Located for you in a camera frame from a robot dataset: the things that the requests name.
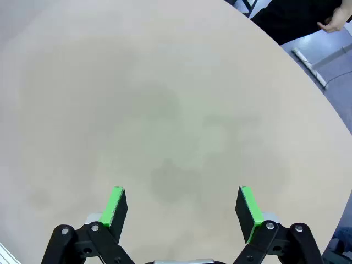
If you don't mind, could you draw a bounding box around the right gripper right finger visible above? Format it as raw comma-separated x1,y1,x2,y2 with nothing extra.
233,186,326,264

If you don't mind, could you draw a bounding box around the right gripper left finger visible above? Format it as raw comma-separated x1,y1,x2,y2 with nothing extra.
41,186,136,264

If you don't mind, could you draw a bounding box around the person's left hand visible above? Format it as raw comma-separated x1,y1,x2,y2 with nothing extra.
316,0,352,34

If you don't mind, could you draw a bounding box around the person in black t-shirt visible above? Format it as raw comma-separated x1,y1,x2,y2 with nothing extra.
250,0,343,46

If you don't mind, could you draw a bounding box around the white metal table foot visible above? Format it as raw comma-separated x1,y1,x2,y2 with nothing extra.
291,47,330,90

